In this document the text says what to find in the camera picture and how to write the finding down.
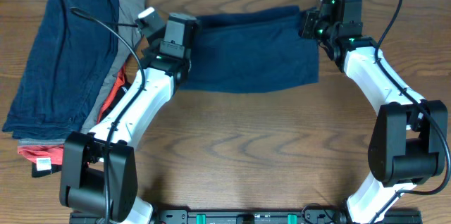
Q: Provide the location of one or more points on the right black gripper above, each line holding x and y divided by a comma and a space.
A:
311, 17

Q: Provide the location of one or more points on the navy blue shorts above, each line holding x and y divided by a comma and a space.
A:
259, 52

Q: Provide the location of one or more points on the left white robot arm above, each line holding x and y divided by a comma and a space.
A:
99, 175

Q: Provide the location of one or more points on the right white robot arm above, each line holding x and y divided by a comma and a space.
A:
408, 143

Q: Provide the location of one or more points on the folded navy jeans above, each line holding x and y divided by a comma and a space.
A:
66, 67

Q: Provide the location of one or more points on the folded red garment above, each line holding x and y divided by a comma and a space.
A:
128, 10

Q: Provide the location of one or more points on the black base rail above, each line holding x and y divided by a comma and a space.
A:
312, 215

